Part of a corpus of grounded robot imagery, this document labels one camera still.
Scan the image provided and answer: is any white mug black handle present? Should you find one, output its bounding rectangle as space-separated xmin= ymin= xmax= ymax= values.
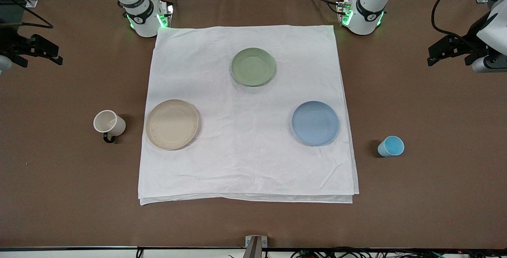
xmin=93 ymin=110 xmax=126 ymax=144

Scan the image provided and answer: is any blue cup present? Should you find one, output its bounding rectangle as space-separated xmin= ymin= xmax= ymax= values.
xmin=377 ymin=136 xmax=405 ymax=158

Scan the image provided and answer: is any beige gray plate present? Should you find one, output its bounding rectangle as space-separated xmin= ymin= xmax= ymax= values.
xmin=145 ymin=99 xmax=200 ymax=151

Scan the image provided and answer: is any blue plate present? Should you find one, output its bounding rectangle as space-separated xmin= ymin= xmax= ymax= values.
xmin=292 ymin=100 xmax=340 ymax=147

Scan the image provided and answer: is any green plate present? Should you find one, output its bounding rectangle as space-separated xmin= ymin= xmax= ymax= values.
xmin=231 ymin=47 xmax=276 ymax=87

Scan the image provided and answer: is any white table cloth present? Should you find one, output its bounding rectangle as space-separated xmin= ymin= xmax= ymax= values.
xmin=137 ymin=25 xmax=360 ymax=206

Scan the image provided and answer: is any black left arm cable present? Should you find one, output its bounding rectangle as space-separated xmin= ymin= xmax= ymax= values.
xmin=431 ymin=0 xmax=483 ymax=49

